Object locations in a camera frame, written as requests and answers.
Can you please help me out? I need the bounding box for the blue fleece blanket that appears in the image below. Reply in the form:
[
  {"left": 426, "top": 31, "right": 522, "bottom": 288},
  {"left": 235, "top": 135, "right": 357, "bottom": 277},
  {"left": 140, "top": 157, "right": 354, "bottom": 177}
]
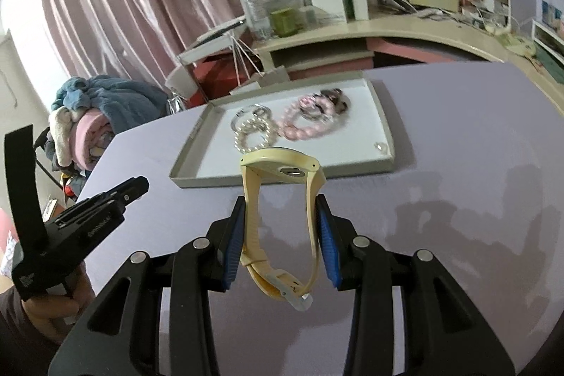
[{"left": 52, "top": 76, "right": 170, "bottom": 134}]

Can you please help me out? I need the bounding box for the green jar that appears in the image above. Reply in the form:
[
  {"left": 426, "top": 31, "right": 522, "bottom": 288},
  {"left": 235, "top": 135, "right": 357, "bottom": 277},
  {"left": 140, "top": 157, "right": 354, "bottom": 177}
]
[{"left": 270, "top": 7, "right": 297, "bottom": 37}]

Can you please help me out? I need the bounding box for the silver bangle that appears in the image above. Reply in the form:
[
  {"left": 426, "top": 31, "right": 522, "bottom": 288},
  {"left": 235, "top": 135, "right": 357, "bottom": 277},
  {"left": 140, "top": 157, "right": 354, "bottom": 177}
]
[{"left": 230, "top": 103, "right": 276, "bottom": 139}]

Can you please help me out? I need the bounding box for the person's left hand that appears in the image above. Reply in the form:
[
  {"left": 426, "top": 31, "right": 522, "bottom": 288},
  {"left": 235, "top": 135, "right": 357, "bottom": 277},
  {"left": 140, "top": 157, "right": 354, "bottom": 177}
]
[{"left": 22, "top": 261, "right": 95, "bottom": 341}]

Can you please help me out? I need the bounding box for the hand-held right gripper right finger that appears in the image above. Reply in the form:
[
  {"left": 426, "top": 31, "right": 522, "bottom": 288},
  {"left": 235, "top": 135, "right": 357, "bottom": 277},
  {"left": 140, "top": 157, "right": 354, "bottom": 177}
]
[{"left": 314, "top": 195, "right": 516, "bottom": 376}]

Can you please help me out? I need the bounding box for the dark red bead bracelet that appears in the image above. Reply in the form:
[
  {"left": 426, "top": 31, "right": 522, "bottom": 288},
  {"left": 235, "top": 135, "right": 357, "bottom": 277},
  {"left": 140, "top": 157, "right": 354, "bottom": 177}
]
[{"left": 319, "top": 87, "right": 351, "bottom": 115}]

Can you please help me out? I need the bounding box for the pink bead flower bracelet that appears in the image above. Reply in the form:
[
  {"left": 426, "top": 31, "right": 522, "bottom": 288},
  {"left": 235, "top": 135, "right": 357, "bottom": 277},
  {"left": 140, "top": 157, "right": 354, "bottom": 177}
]
[{"left": 275, "top": 93, "right": 349, "bottom": 141}]

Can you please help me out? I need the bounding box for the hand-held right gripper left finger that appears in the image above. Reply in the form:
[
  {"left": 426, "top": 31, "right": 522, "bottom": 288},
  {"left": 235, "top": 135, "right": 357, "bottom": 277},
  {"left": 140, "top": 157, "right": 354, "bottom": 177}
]
[{"left": 48, "top": 195, "right": 246, "bottom": 376}]

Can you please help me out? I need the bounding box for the beige curved desk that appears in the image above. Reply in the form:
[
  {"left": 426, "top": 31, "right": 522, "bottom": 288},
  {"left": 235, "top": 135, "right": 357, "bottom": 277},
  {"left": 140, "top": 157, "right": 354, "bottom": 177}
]
[{"left": 251, "top": 12, "right": 564, "bottom": 112}]

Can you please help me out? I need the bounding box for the low white shelf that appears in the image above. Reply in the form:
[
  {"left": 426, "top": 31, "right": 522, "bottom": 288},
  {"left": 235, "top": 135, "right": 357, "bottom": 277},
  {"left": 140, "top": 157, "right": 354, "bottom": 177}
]
[{"left": 531, "top": 19, "right": 564, "bottom": 81}]

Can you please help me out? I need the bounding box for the white folding stand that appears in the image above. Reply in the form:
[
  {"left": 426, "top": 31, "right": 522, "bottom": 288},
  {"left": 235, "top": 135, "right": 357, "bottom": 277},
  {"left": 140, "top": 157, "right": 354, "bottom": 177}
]
[{"left": 165, "top": 18, "right": 247, "bottom": 112}]

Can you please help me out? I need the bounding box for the white pearl bracelet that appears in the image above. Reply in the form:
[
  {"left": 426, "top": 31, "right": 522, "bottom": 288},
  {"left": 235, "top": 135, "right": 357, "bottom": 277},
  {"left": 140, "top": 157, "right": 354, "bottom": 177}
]
[{"left": 233, "top": 117, "right": 273, "bottom": 154}]

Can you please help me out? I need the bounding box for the person's left forearm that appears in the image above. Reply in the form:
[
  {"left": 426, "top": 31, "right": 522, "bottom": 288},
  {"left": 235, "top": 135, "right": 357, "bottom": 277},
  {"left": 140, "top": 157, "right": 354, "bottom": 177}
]
[{"left": 0, "top": 288, "right": 62, "bottom": 363}]

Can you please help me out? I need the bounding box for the pink folded blanket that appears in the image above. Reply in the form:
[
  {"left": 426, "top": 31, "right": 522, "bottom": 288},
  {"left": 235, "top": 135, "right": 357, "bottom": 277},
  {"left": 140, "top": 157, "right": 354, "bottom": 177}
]
[{"left": 66, "top": 112, "right": 117, "bottom": 169}]

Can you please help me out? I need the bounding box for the yellow wrist watch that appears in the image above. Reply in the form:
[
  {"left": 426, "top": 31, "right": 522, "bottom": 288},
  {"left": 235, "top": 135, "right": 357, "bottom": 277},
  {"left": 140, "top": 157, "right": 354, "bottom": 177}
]
[{"left": 239, "top": 147, "right": 327, "bottom": 312}]

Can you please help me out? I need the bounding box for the grey jewelry tray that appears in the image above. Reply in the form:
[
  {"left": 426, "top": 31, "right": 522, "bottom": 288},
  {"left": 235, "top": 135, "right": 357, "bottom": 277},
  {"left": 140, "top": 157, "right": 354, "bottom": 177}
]
[{"left": 170, "top": 77, "right": 395, "bottom": 189}]

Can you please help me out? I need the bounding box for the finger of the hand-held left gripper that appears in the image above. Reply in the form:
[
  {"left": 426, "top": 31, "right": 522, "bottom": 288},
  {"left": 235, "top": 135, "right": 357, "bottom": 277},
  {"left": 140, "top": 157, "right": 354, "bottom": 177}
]
[{"left": 103, "top": 176, "right": 149, "bottom": 207}]

